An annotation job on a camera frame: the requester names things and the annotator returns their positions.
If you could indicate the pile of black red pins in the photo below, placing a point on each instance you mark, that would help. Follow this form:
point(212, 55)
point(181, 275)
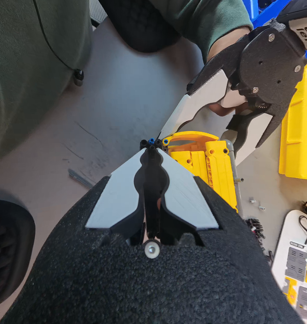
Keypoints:
point(256, 227)

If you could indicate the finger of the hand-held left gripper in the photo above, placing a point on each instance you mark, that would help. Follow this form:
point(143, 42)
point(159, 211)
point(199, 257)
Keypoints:
point(257, 131)
point(199, 98)

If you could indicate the person's left forearm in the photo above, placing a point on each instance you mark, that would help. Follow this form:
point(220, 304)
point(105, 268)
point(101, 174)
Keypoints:
point(194, 17)

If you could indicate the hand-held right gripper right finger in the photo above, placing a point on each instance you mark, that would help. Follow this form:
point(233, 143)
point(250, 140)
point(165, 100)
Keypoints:
point(189, 200)

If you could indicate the grey lego axle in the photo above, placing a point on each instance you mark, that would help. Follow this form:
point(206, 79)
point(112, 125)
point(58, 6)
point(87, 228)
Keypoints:
point(80, 178)

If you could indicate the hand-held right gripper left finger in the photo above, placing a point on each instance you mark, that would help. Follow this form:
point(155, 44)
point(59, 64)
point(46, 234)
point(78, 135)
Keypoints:
point(115, 197)

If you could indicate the person's left hand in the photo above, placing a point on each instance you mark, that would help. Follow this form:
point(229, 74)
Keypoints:
point(226, 41)

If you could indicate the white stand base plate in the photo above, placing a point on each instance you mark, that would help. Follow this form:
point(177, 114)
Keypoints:
point(285, 227)

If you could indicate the yellow bin with few pieces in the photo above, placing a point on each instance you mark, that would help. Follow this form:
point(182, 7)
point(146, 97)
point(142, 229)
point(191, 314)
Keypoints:
point(300, 139)

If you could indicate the person's green sweatshirt torso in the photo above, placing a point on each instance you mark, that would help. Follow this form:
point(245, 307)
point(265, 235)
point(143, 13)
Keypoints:
point(29, 76)

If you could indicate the yellow and black lego model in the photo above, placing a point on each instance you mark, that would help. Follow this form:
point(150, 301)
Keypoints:
point(219, 164)

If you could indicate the large blue plastic bin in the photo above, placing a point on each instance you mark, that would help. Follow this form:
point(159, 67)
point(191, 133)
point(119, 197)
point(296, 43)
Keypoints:
point(264, 12)

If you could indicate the yellow grey sticker sheet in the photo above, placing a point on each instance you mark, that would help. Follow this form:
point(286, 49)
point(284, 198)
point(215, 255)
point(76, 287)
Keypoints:
point(297, 265)

